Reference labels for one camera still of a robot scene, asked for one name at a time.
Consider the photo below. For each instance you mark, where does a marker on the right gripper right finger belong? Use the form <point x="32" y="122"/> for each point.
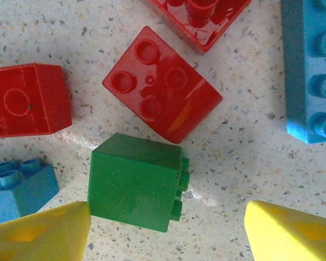
<point x="288" y="239"/>

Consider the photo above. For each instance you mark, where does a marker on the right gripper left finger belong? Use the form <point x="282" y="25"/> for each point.
<point x="30" y="242"/>

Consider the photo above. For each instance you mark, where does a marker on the long blue lego brick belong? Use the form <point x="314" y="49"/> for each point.
<point x="21" y="190"/>
<point x="312" y="68"/>

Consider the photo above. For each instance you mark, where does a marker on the green lego brick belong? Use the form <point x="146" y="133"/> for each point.
<point x="133" y="182"/>

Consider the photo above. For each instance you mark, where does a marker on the red lego brick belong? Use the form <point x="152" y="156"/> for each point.
<point x="24" y="100"/>
<point x="195" y="21"/>
<point x="163" y="87"/>

